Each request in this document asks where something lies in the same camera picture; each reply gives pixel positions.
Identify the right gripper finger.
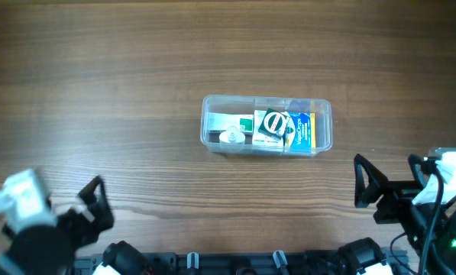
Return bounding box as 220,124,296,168
408,154,432,189
354,154,389,208

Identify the blue VapoDrops box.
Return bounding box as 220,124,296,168
284,112,316,149

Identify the green Zam-Buk tin box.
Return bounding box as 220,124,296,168
259,108,289,140

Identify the white lotion bottle clear cap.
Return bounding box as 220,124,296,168
219,126,246,144

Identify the white green medicine box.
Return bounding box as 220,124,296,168
206,112,254,135

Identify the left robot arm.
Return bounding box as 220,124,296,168
0,209,154,275

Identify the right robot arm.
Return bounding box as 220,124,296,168
66,148,456,275

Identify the clear plastic container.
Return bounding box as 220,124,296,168
200,95,333,157

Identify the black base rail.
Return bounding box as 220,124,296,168
67,248,409,275

